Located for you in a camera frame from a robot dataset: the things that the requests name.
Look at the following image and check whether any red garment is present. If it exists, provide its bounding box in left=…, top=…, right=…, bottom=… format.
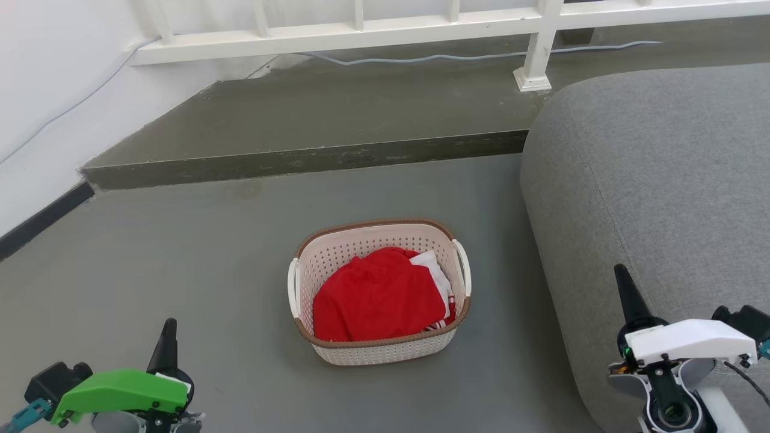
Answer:
left=313, top=247, right=457, bottom=342

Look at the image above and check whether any cream perforated laundry basket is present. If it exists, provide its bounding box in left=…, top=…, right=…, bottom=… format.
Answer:
left=287, top=218, right=473, bottom=366

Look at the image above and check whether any teal left camera connector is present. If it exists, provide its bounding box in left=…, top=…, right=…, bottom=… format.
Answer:
left=0, top=398, right=54, bottom=433

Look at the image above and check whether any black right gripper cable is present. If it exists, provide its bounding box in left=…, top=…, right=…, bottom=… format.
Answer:
left=722, top=360, right=770, bottom=410

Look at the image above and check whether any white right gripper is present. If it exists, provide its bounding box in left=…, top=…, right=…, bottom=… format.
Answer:
left=608, top=263, right=757, bottom=433

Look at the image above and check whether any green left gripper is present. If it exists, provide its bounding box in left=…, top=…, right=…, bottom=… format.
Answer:
left=51, top=318, right=205, bottom=433

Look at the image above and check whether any white metal railing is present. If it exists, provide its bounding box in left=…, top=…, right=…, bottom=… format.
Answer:
left=129, top=0, right=770, bottom=92

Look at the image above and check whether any grey fabric sofa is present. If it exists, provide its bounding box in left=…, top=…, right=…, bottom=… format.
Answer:
left=520, top=63, right=770, bottom=433

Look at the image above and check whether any thin grey wall cable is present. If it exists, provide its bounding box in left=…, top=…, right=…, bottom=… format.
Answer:
left=0, top=39, right=160, bottom=164

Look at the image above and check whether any white garment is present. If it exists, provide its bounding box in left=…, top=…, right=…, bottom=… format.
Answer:
left=410, top=251, right=453, bottom=313

